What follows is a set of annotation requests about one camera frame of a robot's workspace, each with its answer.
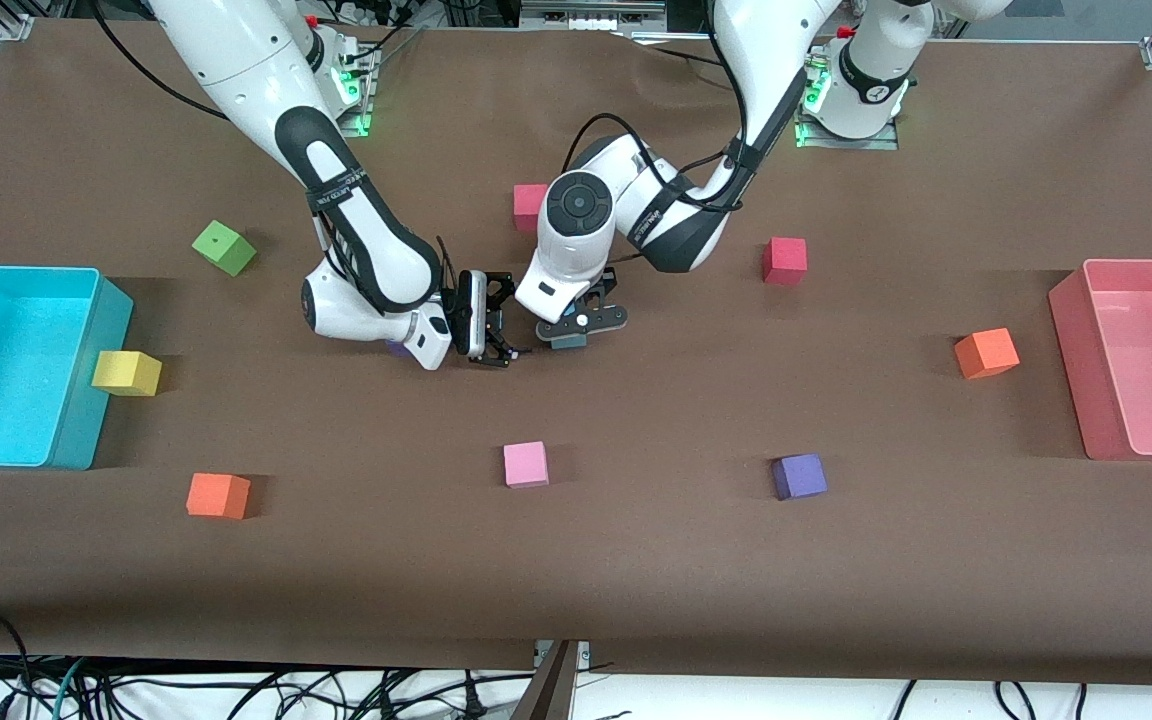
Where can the yellow foam cube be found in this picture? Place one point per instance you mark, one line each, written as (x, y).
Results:
(124, 372)

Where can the silver metal bracket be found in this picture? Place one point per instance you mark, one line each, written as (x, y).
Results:
(584, 655)

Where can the green foam cube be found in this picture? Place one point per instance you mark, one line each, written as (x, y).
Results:
(224, 245)

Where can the brown table cover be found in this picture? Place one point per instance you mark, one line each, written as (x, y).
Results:
(636, 580)

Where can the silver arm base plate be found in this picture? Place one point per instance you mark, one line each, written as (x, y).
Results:
(361, 125)
(851, 143)

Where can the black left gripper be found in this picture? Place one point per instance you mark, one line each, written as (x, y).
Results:
(610, 283)

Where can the red foam cube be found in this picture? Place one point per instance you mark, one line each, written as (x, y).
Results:
(784, 258)
(528, 205)

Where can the dark metal post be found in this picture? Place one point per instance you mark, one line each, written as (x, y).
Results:
(546, 700)

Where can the pink foam cube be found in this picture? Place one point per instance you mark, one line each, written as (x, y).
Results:
(526, 464)

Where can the pink plastic bin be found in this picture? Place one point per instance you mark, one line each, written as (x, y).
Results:
(1146, 360)

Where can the light blue foam cube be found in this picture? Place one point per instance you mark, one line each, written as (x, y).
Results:
(568, 343)

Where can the orange foam cube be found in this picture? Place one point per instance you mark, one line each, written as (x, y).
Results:
(216, 495)
(986, 352)

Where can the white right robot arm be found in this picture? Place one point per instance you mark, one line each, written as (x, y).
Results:
(236, 60)

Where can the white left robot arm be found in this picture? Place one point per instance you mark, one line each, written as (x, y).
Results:
(766, 60)

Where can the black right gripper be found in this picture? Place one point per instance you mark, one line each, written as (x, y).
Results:
(498, 318)

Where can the purple foam cube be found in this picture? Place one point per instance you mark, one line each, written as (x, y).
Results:
(799, 475)
(398, 350)

